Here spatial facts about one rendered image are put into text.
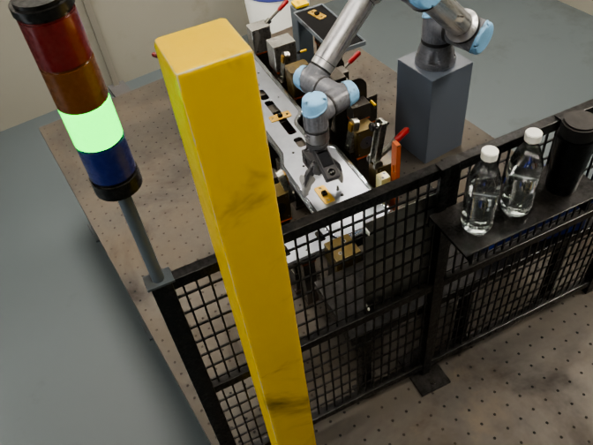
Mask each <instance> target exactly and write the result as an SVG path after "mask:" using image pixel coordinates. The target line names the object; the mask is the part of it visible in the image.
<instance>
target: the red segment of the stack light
mask: <svg viewBox="0 0 593 445"><path fill-rule="evenodd" d="M17 22H18V25H19V28H20V30H21V32H22V34H23V36H24V38H25V40H26V43H27V45H28V47H29V49H30V51H31V53H32V55H33V57H34V60H35V62H36V64H37V66H38V67H39V68H40V69H41V70H43V71H45V72H67V71H70V70H73V69H75V68H77V67H80V66H81V65H82V64H84V63H85V62H86V61H87V60H88V59H89V58H90V56H91V55H92V53H93V50H92V47H91V44H90V42H89V40H88V37H87V35H86V31H85V28H84V26H83V24H82V21H81V18H80V16H79V12H78V10H77V7H76V5H75V4H74V5H73V6H72V8H71V10H70V11H69V12H68V13H67V14H65V15H64V16H63V17H62V18H60V19H56V20H53V21H50V22H48V23H43V24H37V25H30V24H25V23H22V22H20V21H17Z"/></svg>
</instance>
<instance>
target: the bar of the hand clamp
mask: <svg viewBox="0 0 593 445"><path fill-rule="evenodd" d="M388 124H389V122H387V121H385V120H384V119H383V118H382V117H380V118H376V121H375V124H374V123H373V122H371V123H369V129H370V131H371V132H373V137H372V147H371V152H370V158H369V164H371V162H372V158H374V157H375V158H374V163H375V162H376V161H380V160H381V156H382V150H383V146H384V140H385V136H386V130H387V125H388ZM374 163H373V168H374Z"/></svg>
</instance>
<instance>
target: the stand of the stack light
mask: <svg viewBox="0 0 593 445"><path fill-rule="evenodd" d="M74 3H75V0H11V1H10V2H9V3H8V8H9V10H10V12H11V15H12V17H13V18H14V19H16V20H17V21H20V22H22V23H25V24H30V25H37V24H43V23H48V22H50V21H53V20H56V19H60V18H62V17H63V16H64V15H65V14H67V13H68V12H69V11H70V10H71V8H72V6H73V5H74ZM135 163H136V162H135ZM142 181H143V178H142V176H141V173H140V170H139V166H138V164H137V163H136V168H135V170H134V172H133V173H132V175H131V176H130V177H129V178H127V179H126V180H124V181H123V182H122V183H120V184H117V185H110V186H102V185H96V184H94V183H93V182H92V181H91V180H90V178H89V182H90V184H91V186H92V187H93V189H94V192H95V194H96V196H97V197H98V198H99V199H101V200H106V201H118V204H119V206H120V208H121V210H122V212H123V214H124V218H125V220H126V222H127V224H128V226H129V228H130V231H131V234H132V235H133V238H134V240H135V242H136V245H137V247H138V249H139V252H140V254H141V256H142V259H143V261H144V262H145V265H146V268H147V270H148V273H149V275H145V276H143V277H142V278H143V281H144V283H145V286H146V289H147V292H148V293H149V292H151V291H153V290H157V289H160V288H161V287H164V286H166V285H168V284H171V283H174V282H175V279H174V277H173V275H172V273H171V271H170V268H169V267H166V268H163V269H161V267H160V264H159V262H158V260H157V258H156V255H155V253H154V249H153V247H152V245H151V243H150V240H149V238H148V235H147V234H146V230H145V227H144V225H143V222H142V221H141V219H140V216H139V212H138V210H137V208H136V206H135V203H134V201H133V199H132V195H133V194H134V193H135V192H136V191H137V190H138V189H139V188H140V187H141V185H142Z"/></svg>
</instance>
